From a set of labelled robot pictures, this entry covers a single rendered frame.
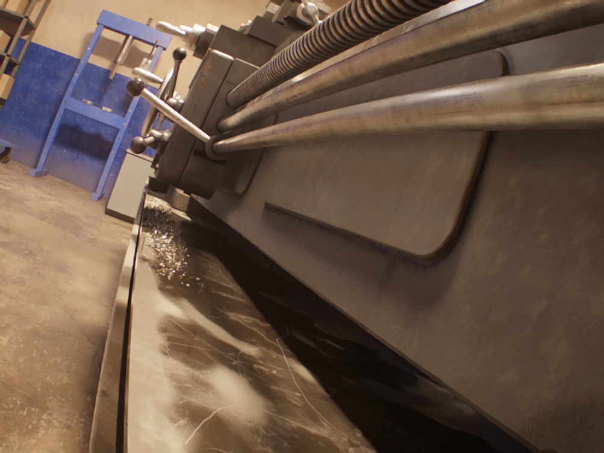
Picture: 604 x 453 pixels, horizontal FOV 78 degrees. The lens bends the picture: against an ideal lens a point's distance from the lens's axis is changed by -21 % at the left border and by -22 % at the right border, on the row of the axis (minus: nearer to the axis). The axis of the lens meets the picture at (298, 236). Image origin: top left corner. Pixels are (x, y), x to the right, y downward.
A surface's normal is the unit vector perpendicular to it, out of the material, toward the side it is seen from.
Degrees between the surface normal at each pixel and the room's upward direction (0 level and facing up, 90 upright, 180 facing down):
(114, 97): 90
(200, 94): 90
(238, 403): 0
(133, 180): 90
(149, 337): 0
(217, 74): 90
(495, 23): 148
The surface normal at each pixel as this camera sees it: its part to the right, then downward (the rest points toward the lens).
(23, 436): 0.37, -0.93
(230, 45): 0.32, 0.15
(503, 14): -0.85, 0.49
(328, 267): -0.87, -0.34
